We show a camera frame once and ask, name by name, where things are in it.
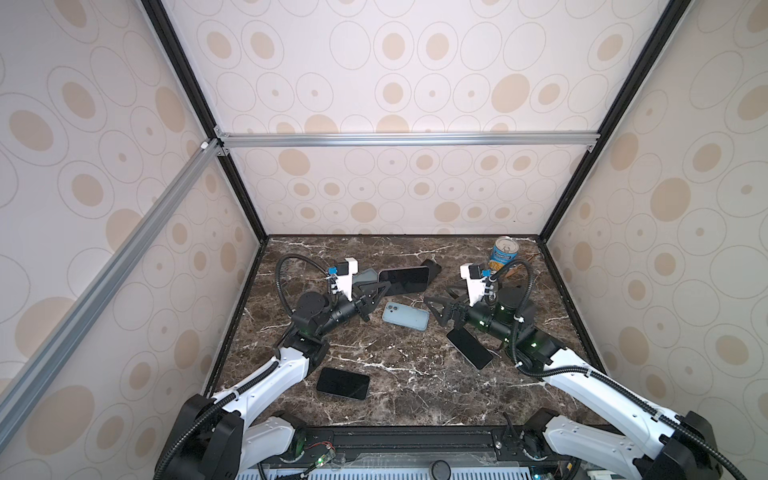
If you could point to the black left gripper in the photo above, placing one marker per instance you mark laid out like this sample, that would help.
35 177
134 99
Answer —
360 305

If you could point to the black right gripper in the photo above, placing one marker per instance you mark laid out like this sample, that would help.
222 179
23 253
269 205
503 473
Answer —
462 308

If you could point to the black smartphone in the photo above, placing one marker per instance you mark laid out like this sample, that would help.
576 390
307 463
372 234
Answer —
470 347
342 383
404 281

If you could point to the light blue cased phone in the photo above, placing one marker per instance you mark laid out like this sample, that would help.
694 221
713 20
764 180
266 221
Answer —
405 316

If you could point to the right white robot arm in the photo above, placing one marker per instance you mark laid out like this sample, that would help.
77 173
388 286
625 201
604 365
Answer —
646 441

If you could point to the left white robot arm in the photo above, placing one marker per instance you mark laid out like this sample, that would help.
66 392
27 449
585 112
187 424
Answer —
216 437

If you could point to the light blue empty phone case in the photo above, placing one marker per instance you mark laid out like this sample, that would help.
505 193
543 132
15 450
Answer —
367 276

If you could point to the brown twig pieces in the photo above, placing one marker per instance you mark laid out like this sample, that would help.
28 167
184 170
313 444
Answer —
518 273

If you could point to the open tin can blue label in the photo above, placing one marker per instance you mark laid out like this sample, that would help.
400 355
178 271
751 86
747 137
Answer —
504 250

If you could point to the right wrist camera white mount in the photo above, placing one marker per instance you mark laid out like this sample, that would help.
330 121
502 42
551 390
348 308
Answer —
477 279

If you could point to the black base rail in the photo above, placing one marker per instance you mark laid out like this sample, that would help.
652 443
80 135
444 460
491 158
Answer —
400 452

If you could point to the silver aluminium rail back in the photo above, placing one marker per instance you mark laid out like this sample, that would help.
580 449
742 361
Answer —
425 139

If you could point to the silver aluminium rail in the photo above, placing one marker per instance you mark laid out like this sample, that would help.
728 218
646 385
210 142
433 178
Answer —
425 139
49 359

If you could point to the black vertical frame post left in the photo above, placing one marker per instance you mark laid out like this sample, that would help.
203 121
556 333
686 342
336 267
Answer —
161 24

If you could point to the black vertical frame post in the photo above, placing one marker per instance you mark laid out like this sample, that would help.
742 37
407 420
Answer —
671 16
161 24

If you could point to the silver aluminium rail left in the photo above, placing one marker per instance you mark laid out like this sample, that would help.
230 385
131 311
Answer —
49 359

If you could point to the black vertical frame post right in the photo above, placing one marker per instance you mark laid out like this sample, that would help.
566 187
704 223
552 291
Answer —
671 16

